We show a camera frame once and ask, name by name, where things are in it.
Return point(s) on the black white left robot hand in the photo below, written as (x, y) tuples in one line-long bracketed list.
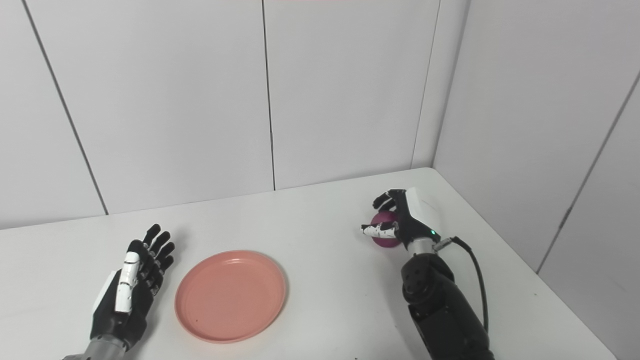
[(120, 315)]

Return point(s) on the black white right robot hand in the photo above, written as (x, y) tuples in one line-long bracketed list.
[(417, 215)]

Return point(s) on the pink round plate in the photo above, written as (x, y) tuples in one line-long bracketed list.
[(230, 296)]

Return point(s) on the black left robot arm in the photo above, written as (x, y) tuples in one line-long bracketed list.
[(102, 350)]

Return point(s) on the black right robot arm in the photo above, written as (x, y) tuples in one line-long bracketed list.
[(440, 305)]

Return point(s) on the purple red onion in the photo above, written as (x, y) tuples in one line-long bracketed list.
[(384, 218)]

